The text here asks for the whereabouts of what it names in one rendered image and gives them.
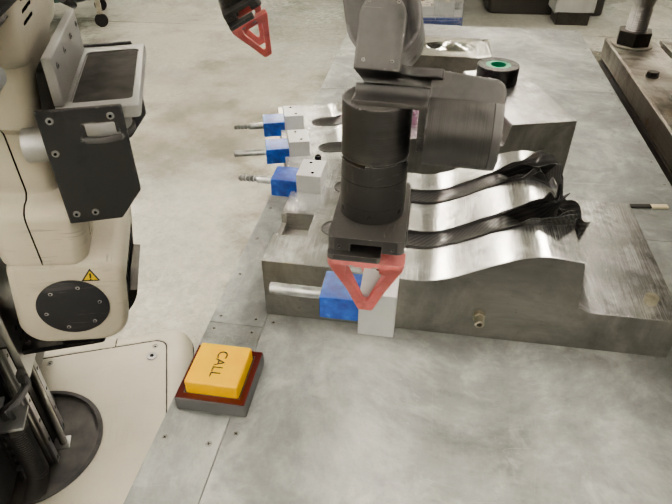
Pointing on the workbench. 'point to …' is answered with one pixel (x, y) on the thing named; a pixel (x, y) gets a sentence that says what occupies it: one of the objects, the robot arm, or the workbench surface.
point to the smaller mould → (453, 53)
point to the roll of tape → (507, 72)
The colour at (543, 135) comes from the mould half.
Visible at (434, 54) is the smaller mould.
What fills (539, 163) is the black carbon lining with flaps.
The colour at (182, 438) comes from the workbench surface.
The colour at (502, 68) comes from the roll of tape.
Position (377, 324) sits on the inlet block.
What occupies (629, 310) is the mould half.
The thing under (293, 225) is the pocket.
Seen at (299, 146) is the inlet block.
